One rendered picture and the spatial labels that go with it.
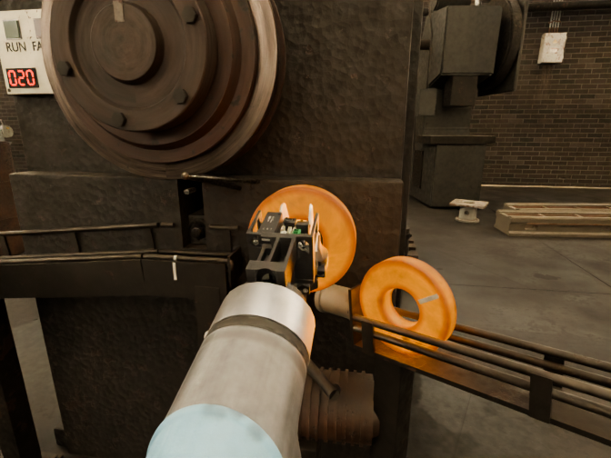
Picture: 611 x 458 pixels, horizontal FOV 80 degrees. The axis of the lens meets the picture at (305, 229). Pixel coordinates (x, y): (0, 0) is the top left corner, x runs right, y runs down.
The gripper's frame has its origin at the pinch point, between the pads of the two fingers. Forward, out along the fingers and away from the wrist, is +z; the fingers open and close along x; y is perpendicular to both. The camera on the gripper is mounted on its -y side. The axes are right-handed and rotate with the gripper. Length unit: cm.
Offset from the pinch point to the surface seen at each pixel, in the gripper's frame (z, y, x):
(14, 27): 40, 25, 72
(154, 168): 19.5, 0.1, 33.4
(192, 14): 17.4, 26.6, 19.0
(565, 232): 278, -160, -199
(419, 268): 0.5, -6.6, -17.4
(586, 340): 95, -113, -119
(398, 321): 0.4, -17.5, -15.4
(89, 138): 21, 6, 47
